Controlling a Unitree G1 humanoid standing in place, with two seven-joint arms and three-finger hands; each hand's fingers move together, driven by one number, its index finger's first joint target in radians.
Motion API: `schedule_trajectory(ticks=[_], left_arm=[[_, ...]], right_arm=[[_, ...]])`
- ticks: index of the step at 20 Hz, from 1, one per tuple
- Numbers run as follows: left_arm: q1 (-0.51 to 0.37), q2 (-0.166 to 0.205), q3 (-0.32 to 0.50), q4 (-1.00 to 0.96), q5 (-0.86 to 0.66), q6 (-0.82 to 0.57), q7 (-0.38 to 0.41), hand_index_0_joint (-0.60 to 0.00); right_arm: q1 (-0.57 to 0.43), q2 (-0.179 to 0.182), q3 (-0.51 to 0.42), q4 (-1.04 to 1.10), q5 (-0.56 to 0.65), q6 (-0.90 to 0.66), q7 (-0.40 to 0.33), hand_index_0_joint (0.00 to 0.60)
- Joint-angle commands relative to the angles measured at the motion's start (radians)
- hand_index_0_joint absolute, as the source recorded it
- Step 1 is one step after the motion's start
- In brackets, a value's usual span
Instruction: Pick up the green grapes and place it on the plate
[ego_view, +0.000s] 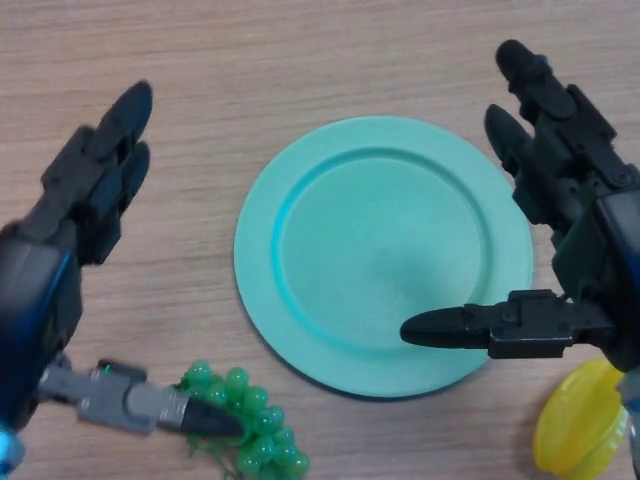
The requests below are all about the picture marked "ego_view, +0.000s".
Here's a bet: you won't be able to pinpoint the green grape bunch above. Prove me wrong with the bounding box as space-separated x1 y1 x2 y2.
167 358 311 480

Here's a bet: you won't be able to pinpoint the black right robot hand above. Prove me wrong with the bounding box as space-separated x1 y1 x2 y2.
400 39 640 374

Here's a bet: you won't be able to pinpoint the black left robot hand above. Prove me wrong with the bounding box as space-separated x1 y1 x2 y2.
0 80 246 439

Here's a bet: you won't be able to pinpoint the yellow starfruit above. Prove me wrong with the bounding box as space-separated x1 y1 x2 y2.
532 357 629 475

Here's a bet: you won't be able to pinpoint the teal round plate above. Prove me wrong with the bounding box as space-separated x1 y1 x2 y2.
233 115 534 400

